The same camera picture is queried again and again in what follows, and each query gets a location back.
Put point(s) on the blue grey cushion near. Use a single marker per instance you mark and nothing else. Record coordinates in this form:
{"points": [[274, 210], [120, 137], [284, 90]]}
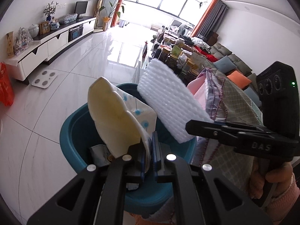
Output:
{"points": [[253, 96]]}

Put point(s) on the orange grey curtain right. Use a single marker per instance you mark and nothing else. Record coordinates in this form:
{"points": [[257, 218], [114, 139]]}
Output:
{"points": [[210, 20]]}

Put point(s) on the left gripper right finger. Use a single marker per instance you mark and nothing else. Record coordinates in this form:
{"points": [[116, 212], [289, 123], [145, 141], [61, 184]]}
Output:
{"points": [[202, 195]]}

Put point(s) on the cluttered coffee table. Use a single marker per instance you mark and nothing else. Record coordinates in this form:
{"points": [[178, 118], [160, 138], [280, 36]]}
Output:
{"points": [[180, 58]]}

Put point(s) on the right hand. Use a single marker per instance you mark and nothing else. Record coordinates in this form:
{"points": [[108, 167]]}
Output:
{"points": [[282, 177]]}

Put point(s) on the white foam fruit net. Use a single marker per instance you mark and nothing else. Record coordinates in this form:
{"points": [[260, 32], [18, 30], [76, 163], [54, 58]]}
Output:
{"points": [[173, 103]]}

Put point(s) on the orange grey curtain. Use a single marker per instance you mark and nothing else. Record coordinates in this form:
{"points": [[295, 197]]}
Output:
{"points": [[118, 9], [210, 20]]}

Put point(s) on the orange plastic bag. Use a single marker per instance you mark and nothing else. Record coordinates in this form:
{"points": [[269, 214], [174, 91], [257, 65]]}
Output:
{"points": [[6, 90]]}

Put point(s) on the blue grey cushion far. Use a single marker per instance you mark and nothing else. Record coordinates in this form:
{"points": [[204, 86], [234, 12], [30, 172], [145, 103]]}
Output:
{"points": [[225, 65]]}

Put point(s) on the tall green houseplant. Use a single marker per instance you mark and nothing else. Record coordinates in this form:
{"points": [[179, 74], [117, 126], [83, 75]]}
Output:
{"points": [[107, 12]]}

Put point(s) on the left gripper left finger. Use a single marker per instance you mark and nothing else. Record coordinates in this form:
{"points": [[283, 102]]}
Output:
{"points": [[96, 195]]}

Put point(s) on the small black monitor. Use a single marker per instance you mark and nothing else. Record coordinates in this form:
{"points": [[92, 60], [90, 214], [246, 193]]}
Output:
{"points": [[80, 8]]}

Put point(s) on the white black tv cabinet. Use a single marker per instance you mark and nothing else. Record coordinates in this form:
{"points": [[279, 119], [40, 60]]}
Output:
{"points": [[47, 47]]}

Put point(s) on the dark green sectional sofa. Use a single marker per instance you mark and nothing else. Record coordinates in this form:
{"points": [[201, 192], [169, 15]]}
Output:
{"points": [[219, 51]]}

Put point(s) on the patterned tablecloth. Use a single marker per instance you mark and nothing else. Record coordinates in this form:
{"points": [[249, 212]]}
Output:
{"points": [[223, 101]]}

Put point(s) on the blue grey cushion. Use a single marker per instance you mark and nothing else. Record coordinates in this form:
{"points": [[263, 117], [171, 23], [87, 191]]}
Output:
{"points": [[225, 65], [253, 96]]}

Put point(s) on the orange cushion far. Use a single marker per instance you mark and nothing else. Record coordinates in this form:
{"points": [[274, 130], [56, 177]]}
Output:
{"points": [[239, 79]]}

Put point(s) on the white bathroom scale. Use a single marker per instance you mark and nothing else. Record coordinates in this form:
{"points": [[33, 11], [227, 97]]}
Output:
{"points": [[44, 79]]}

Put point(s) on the white office chair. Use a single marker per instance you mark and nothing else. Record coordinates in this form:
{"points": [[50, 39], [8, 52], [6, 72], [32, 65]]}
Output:
{"points": [[175, 26]]}

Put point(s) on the orange grey curtain left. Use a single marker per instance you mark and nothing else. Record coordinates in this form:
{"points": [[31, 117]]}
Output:
{"points": [[118, 9]]}

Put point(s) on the teal trash bin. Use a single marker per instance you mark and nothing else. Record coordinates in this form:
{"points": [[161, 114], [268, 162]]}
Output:
{"points": [[79, 140]]}

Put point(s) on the pink sleeve right forearm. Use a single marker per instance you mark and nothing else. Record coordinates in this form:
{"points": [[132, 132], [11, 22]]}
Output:
{"points": [[279, 207]]}

